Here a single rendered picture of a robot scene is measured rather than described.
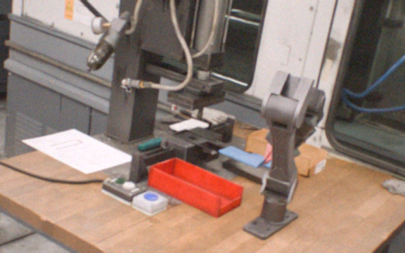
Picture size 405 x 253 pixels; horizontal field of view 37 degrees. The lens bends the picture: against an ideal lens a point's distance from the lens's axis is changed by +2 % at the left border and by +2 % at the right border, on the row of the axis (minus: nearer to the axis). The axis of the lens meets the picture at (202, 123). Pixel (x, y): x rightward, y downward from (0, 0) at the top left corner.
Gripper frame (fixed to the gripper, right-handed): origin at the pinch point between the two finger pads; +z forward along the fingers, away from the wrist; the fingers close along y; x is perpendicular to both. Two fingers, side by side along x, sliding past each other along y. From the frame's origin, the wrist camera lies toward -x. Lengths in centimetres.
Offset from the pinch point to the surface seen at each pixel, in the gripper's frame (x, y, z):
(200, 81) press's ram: 2.6, 31.3, -1.4
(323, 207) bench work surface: -8.4, -20.3, -0.4
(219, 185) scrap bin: 12.3, 2.1, 10.0
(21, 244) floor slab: -30, 63, 155
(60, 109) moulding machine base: -71, 116, 121
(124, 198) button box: 37.1, 12.2, 19.5
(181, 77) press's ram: 2.6, 37.0, 2.8
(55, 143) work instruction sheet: 24, 47, 42
